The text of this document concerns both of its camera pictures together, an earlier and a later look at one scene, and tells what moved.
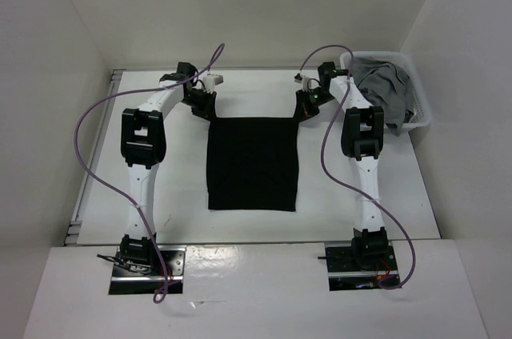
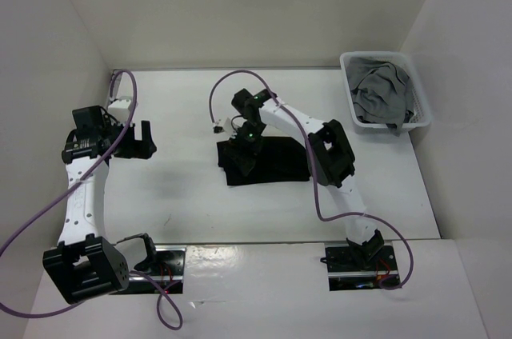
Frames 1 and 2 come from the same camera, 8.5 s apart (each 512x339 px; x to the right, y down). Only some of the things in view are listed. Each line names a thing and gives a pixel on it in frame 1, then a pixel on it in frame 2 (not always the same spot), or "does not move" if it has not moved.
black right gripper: [304, 110] -> [234, 148]
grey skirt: [387, 87] does not move
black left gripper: [208, 109] -> [139, 149]
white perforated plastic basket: [421, 117] does not move
